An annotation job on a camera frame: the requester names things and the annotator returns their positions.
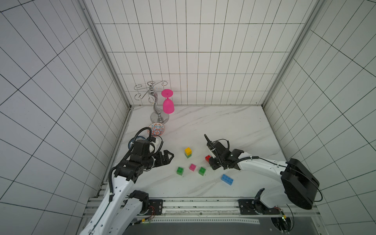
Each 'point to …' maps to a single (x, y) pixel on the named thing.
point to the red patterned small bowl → (156, 129)
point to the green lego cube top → (188, 156)
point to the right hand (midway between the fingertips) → (211, 157)
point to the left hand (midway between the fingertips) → (165, 160)
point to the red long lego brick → (207, 157)
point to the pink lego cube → (192, 167)
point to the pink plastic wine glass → (168, 106)
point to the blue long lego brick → (226, 179)
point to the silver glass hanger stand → (157, 116)
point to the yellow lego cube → (188, 151)
